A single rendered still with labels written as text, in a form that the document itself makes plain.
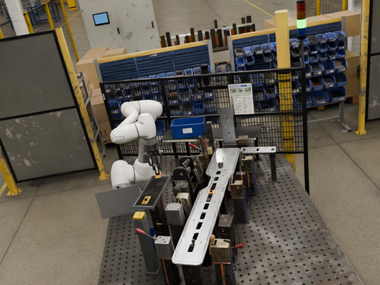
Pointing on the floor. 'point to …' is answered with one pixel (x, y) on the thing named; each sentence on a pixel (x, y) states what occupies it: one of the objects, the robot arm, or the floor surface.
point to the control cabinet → (121, 24)
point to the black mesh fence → (220, 108)
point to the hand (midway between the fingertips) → (156, 169)
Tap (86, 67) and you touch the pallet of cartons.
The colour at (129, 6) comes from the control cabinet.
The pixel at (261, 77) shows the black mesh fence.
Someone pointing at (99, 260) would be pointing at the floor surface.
